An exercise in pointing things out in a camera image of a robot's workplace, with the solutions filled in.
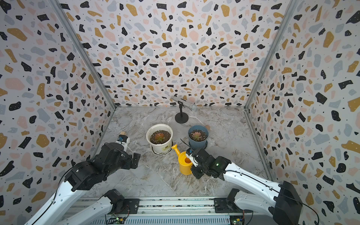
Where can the succulent in blue pot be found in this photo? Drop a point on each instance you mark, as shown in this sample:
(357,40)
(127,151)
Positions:
(198,136)

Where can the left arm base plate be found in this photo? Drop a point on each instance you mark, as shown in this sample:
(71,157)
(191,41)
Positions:
(129,206)

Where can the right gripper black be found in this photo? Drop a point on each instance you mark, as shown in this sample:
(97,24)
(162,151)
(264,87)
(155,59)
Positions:
(194,173)

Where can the yellow plastic watering can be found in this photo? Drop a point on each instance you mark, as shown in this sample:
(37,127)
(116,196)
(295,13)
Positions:
(185,163)

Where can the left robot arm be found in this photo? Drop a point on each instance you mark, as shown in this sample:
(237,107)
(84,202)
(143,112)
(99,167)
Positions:
(80,179)

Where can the right green circuit board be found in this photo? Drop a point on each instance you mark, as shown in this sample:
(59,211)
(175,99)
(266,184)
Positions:
(237,220)

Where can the white plant pot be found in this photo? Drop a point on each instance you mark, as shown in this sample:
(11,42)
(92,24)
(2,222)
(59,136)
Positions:
(159,128)

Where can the black microphone stand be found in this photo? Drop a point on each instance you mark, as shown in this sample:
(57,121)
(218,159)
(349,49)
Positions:
(181,117)

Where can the white pot saucer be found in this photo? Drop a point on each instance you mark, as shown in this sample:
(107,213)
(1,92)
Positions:
(162,149)

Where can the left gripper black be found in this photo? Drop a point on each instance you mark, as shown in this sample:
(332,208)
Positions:
(130,164)

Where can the left green circuit board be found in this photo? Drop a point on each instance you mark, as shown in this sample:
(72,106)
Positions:
(115,220)

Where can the blue-grey plant pot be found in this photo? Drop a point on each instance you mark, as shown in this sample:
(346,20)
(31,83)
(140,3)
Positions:
(197,128)

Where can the green circuit board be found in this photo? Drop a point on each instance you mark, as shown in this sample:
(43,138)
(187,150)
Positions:
(115,220)
(237,220)

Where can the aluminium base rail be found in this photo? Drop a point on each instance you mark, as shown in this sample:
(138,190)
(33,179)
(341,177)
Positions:
(174,211)

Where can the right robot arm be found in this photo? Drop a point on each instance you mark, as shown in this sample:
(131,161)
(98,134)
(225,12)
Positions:
(280,201)

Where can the grey microphone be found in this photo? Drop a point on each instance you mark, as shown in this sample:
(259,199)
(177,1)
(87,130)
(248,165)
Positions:
(184,103)

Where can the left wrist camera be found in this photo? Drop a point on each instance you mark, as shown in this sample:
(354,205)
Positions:
(123,140)

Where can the succulent in white pot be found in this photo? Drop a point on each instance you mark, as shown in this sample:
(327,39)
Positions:
(159,137)

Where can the dark blue pot saucer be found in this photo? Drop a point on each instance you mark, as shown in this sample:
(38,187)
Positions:
(200,147)

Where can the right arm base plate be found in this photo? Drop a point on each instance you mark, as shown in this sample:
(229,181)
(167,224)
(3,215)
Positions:
(222,205)

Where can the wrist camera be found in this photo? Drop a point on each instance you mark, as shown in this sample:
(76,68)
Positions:
(190,156)
(123,140)

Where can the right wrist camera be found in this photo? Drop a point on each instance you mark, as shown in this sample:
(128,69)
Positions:
(190,156)

